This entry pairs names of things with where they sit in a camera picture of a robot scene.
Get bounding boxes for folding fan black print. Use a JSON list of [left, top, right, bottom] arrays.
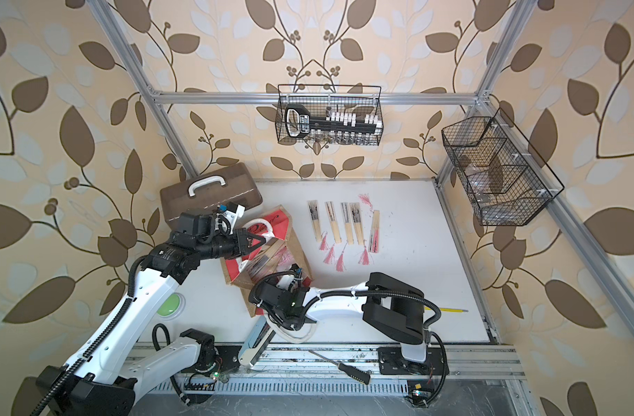
[[308, 199, 329, 251]]

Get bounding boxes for right black wire basket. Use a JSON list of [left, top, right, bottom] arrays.
[[441, 109, 565, 226]]

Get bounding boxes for black handled screwdriver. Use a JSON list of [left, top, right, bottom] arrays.
[[308, 349, 371, 386]]

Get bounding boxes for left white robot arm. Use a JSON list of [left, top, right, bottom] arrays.
[[32, 206, 267, 415]]

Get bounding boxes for back black wire basket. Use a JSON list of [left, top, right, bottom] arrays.
[[275, 83, 384, 147]]

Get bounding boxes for black wire basket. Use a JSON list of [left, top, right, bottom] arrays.
[[275, 83, 384, 147], [441, 109, 565, 226]]

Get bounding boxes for folding fans in bag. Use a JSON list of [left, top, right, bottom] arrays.
[[246, 240, 295, 284]]

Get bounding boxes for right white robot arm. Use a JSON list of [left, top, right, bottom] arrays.
[[248, 265, 449, 408]]

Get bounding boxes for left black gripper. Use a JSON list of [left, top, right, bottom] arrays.
[[193, 228, 265, 263]]

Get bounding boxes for green round button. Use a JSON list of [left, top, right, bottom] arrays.
[[157, 293, 186, 320]]

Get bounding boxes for brown toolbox with white handle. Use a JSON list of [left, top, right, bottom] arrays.
[[160, 163, 263, 229]]

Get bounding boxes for folding fan plain wood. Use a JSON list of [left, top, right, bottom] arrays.
[[325, 201, 342, 265]]

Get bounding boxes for grey stapler tool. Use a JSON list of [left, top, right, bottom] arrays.
[[237, 317, 275, 369]]

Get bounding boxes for black socket set holder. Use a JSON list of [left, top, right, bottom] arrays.
[[281, 104, 384, 140]]

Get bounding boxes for yellow hex key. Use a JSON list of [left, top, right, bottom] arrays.
[[423, 306, 468, 314]]

